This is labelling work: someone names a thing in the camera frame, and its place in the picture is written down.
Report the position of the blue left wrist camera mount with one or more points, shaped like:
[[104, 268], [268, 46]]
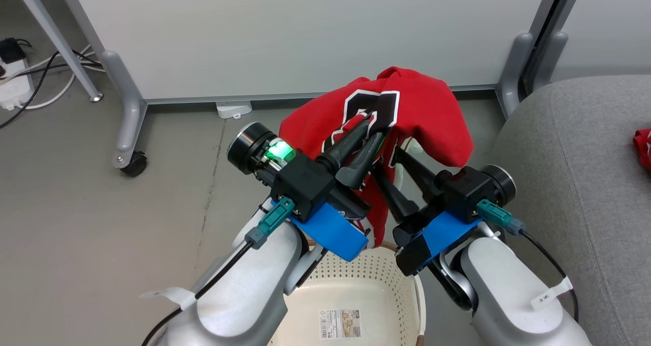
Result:
[[333, 231]]

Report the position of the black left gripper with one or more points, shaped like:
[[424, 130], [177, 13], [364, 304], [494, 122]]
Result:
[[300, 183]]

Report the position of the white power strip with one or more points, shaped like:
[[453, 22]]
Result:
[[15, 89]]

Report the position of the black plug adapter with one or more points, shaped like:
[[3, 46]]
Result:
[[11, 50]]

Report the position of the red sports jersey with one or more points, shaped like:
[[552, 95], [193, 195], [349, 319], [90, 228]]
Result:
[[432, 117]]

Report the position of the cream perforated laundry basket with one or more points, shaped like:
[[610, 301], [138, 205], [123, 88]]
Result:
[[366, 290]]

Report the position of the blue black right wrist camera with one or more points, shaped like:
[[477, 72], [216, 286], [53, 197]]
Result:
[[432, 239]]

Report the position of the grey fabric sofa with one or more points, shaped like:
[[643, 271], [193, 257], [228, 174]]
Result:
[[585, 183]]

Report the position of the grey partition foot with caster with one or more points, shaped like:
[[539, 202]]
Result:
[[127, 112]]

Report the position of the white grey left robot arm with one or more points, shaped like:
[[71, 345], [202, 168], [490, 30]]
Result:
[[249, 295]]

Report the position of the grey metal desk leg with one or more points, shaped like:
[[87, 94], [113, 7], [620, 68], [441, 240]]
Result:
[[56, 35]]

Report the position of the small red garment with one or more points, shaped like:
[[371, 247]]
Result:
[[644, 147]]

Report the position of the printed basket label sticker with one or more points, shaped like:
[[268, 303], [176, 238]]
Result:
[[339, 324]]

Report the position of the wide white partition panel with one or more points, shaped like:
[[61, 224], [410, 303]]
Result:
[[305, 35]]

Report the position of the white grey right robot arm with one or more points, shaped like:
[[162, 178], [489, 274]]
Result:
[[508, 295]]

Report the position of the narrow white partition panel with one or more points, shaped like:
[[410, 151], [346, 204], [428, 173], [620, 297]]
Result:
[[610, 20]]

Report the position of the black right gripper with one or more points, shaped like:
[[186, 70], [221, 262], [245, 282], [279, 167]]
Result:
[[473, 188]]

